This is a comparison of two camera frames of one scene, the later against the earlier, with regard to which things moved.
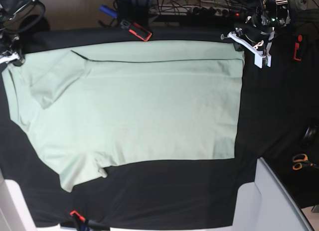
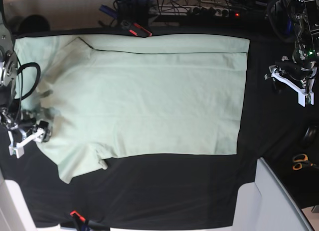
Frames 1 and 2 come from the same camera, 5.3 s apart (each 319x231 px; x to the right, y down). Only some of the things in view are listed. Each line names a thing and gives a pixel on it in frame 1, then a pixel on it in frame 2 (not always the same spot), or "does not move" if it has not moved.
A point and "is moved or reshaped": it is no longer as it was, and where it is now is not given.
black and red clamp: (136, 30) does not move
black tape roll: (310, 136) does not move
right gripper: (254, 32) -> (299, 70)
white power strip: (189, 10) does not move
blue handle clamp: (108, 11) does not move
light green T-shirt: (86, 104) is moved or reshaped
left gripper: (12, 42) -> (21, 119)
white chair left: (15, 215) does not move
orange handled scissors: (301, 160) does not move
